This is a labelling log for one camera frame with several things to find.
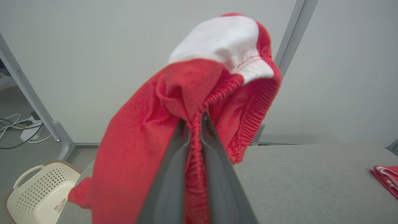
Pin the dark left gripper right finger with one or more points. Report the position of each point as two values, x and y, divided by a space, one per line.
224 186

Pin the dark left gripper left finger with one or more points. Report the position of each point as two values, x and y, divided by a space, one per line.
169 186

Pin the red shorts with white waistband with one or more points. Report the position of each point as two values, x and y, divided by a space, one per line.
140 140

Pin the red jersey with white sleeves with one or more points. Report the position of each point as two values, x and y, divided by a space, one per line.
387 179

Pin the cream perforated laundry basket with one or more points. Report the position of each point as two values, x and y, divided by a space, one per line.
40 193

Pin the grey slanted partition post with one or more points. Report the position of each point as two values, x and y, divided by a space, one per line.
31 99

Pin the grey double partition post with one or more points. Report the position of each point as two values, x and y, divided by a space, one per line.
295 31

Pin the grey frame corner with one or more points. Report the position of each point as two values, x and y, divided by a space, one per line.
393 147

